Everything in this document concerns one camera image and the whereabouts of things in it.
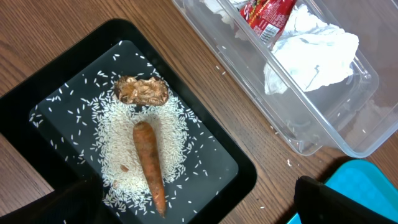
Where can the orange carrot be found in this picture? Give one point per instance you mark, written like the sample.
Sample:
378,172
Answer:
145,143

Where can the brown walnut food scrap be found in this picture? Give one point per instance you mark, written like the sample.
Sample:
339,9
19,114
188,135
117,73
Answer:
130,91

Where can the white napkin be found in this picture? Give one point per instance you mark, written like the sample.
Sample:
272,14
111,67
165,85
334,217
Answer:
313,52

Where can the black tray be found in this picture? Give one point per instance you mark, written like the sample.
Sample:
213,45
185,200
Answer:
237,173

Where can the red snack wrapper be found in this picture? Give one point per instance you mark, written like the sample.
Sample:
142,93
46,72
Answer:
267,18

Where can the clear plastic bin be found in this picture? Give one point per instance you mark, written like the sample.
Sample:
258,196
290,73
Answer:
355,115

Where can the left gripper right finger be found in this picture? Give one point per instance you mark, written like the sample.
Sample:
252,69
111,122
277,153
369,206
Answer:
317,203

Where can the pile of rice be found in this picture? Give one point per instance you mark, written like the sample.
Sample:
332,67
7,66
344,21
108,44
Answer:
87,125

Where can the teal serving tray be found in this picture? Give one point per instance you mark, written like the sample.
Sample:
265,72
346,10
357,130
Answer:
364,183

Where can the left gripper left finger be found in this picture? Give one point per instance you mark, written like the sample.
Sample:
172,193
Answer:
76,203

